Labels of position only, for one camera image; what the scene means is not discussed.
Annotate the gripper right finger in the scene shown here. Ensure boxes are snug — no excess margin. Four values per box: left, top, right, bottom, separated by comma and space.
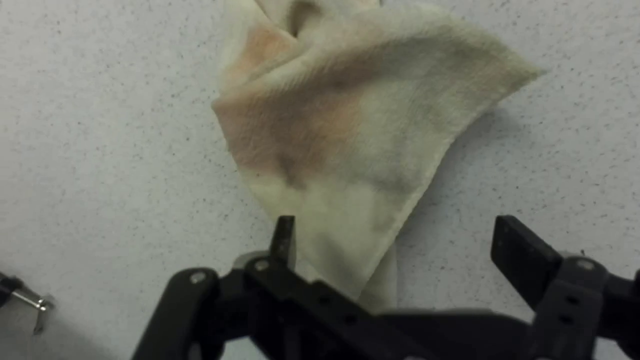
490, 215, 640, 360

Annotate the stained cream cloth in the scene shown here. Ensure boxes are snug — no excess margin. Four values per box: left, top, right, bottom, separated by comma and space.
211, 0, 546, 315

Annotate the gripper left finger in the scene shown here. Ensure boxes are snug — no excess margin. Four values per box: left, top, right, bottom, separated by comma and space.
131, 215, 436, 360

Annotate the silver metal clamp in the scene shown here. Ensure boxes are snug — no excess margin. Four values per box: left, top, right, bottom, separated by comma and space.
0, 272, 56, 336

